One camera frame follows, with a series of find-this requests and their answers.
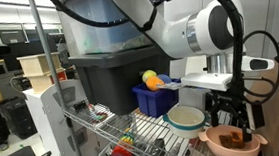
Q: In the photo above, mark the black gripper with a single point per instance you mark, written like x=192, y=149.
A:
x=226, y=100

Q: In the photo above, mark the brown bear plushie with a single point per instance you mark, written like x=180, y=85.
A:
x=232, y=141

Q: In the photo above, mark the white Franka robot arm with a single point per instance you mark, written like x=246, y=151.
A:
x=176, y=35

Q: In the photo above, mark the pink bowl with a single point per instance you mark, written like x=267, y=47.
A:
x=219, y=153

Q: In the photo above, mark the cream bowl with teal band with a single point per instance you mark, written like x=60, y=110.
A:
x=185, y=126

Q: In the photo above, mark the flat grey plastic packet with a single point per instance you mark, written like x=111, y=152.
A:
x=170, y=86

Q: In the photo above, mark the blue ball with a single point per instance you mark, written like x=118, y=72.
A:
x=165, y=78

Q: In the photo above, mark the blue plastic bin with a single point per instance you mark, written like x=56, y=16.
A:
x=155, y=103

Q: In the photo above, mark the orange ball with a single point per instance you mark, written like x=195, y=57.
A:
x=154, y=83

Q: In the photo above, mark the yellow-green ball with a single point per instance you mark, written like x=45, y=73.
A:
x=148, y=74

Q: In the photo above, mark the rainbow stacking toy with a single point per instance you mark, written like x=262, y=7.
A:
x=126, y=138

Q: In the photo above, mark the dark grey storage tote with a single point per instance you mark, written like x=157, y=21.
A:
x=106, y=87

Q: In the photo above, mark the small red green toy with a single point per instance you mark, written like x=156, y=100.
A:
x=99, y=117

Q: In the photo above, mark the black clip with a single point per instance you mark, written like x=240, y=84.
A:
x=80, y=106

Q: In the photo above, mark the clear plastic storage bin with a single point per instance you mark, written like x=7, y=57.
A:
x=92, y=28

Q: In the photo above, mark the white cabinet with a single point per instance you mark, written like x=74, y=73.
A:
x=45, y=112

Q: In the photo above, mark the cream stacked drawer boxes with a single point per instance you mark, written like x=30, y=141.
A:
x=38, y=67

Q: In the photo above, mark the black box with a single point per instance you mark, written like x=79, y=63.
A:
x=17, y=119

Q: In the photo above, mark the dark overhead cabinet row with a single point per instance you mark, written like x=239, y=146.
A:
x=9, y=34

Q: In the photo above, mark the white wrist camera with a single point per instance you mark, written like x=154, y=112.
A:
x=206, y=81

